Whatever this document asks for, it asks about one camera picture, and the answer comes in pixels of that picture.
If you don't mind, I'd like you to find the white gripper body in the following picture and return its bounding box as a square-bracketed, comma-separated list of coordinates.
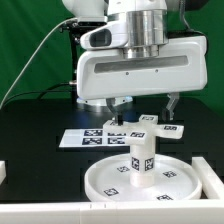
[77, 36, 207, 100]

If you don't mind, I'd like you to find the white L-shaped fence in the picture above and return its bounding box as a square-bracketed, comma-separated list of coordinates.
[0, 157, 224, 224]

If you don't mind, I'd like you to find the white round table top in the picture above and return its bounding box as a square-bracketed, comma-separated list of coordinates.
[84, 154, 202, 202]

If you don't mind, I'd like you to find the black camera on stand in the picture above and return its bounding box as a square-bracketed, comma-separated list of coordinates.
[59, 17, 109, 101]

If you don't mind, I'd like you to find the white block at left edge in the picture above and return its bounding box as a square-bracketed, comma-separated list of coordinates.
[0, 161, 6, 185]

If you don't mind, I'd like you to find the black cable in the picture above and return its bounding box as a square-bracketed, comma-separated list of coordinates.
[0, 82, 78, 107]

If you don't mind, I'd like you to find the white marker sheet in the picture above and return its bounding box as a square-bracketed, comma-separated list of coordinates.
[59, 129, 126, 148]

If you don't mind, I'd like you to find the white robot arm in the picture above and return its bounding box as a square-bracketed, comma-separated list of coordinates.
[62, 0, 207, 124]

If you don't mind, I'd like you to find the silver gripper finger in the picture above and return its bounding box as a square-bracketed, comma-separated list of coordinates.
[106, 98, 122, 126]
[162, 92, 180, 121]

